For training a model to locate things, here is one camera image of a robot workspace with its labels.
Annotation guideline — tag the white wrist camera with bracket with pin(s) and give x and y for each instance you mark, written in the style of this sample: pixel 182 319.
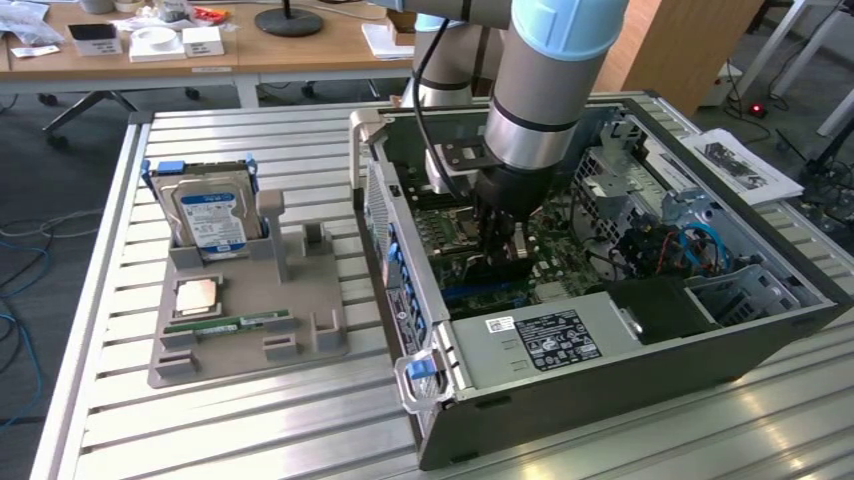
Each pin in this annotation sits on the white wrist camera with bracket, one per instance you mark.
pixel 439 177

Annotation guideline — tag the wooden cabinet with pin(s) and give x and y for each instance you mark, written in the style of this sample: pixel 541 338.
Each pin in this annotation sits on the wooden cabinet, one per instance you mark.
pixel 694 50

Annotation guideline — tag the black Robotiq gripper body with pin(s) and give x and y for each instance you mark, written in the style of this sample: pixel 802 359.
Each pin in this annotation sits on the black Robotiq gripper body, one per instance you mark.
pixel 514 192

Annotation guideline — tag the white paper stack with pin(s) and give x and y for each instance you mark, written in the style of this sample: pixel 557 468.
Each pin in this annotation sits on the white paper stack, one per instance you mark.
pixel 387 47

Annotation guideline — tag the perforated silver disk bay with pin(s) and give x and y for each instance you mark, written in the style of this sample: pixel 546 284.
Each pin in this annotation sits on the perforated silver disk bay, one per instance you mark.
pixel 621 200

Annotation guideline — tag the black chair base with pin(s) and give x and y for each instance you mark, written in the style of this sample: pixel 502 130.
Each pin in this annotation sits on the black chair base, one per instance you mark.
pixel 80 110

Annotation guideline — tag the white table frame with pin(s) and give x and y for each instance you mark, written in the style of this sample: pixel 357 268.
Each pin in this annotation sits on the white table frame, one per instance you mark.
pixel 766 50

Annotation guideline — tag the grey cup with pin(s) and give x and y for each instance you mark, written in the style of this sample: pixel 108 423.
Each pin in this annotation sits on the grey cup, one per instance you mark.
pixel 99 6

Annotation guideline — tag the hard disk with blue caddy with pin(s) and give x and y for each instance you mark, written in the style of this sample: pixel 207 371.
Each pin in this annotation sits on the hard disk with blue caddy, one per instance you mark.
pixel 210 215

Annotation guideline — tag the blue case latch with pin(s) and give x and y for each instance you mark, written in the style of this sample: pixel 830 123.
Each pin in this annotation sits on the blue case latch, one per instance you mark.
pixel 419 371

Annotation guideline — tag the brown cardboard box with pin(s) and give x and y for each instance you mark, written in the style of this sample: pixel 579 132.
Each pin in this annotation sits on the brown cardboard box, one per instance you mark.
pixel 402 27

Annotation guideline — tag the red packet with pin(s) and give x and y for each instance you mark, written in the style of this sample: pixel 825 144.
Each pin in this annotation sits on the red packet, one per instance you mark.
pixel 208 15

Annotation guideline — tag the green motherboard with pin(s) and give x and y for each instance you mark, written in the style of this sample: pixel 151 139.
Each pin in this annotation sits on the green motherboard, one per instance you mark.
pixel 574 260

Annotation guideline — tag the metal CPU socket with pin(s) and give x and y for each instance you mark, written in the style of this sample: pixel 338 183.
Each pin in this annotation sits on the metal CPU socket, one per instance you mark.
pixel 457 227

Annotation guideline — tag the printed paper manual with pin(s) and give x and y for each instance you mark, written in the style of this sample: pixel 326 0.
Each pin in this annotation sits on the printed paper manual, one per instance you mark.
pixel 741 165

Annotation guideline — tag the silver CPU chip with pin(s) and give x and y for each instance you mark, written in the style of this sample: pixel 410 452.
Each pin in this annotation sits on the silver CPU chip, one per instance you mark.
pixel 196 297

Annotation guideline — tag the wooden desk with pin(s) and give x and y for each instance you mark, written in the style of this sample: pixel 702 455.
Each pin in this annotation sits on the wooden desk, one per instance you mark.
pixel 80 67

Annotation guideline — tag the green RAM stick white label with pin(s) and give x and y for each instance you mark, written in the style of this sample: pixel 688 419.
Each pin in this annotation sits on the green RAM stick white label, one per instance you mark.
pixel 453 256

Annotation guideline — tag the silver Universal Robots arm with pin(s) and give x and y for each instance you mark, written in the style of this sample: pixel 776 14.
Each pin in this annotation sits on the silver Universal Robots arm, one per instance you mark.
pixel 543 85

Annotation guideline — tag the grey power supply unit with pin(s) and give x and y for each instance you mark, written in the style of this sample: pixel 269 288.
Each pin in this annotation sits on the grey power supply unit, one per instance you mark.
pixel 534 340

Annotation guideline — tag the white box with black top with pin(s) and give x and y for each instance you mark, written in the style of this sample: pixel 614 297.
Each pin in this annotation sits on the white box with black top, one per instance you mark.
pixel 94 40

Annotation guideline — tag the plain silver disk bay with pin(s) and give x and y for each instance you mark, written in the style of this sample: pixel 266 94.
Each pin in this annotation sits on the plain silver disk bay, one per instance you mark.
pixel 741 295

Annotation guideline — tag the plain white box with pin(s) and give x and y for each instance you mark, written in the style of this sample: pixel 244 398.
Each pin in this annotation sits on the plain white box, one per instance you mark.
pixel 200 45

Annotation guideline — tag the silver chipset heatsink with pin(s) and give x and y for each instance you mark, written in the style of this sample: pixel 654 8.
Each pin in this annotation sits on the silver chipset heatsink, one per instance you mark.
pixel 550 292

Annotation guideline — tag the black tripod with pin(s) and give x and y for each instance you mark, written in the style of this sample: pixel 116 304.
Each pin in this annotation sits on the black tripod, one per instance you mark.
pixel 828 150

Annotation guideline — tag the bare green RAM stick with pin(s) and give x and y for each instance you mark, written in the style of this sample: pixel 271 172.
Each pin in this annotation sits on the bare green RAM stick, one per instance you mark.
pixel 220 325

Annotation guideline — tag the black Nvidia graphics card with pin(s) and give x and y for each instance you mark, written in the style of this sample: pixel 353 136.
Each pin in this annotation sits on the black Nvidia graphics card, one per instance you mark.
pixel 497 275

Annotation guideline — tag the grey parts rack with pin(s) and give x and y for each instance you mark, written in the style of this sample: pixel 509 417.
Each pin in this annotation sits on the grey parts rack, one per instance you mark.
pixel 247 360

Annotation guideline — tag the red-lit power switch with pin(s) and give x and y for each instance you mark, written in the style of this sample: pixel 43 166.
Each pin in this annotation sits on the red-lit power switch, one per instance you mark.
pixel 757 110

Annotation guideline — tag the black plastic shroud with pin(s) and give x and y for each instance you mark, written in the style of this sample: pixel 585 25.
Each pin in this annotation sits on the black plastic shroud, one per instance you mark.
pixel 661 310

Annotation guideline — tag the black round lamp base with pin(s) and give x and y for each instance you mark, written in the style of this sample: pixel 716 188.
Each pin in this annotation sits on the black round lamp base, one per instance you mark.
pixel 289 22

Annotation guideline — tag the clear plastic bag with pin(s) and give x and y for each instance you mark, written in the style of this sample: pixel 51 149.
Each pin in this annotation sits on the clear plastic bag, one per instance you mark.
pixel 27 20

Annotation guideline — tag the open dark grey PC case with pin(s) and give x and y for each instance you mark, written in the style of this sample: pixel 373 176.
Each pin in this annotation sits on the open dark grey PC case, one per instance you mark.
pixel 601 415

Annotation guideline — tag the blue expansion slot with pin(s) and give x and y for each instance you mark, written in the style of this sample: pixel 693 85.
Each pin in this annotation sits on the blue expansion slot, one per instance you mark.
pixel 470 292

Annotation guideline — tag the white tape roll on box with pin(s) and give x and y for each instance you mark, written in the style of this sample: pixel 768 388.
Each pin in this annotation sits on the white tape roll on box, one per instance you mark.
pixel 156 42

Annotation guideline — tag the white label card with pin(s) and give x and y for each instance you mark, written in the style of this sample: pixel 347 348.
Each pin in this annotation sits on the white label card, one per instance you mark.
pixel 34 51

